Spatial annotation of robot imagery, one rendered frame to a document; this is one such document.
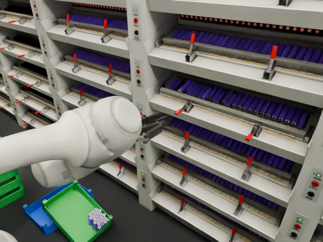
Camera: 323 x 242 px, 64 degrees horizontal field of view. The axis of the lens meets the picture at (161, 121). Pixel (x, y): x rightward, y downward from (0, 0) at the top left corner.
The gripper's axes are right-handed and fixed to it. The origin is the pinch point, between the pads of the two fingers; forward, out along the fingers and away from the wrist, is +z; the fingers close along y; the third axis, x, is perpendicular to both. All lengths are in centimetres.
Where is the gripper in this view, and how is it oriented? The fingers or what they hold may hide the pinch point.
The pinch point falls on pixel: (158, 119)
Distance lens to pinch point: 84.7
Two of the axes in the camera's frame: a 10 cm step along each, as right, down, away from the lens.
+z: 6.1, -2.7, 7.5
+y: 7.9, 3.1, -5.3
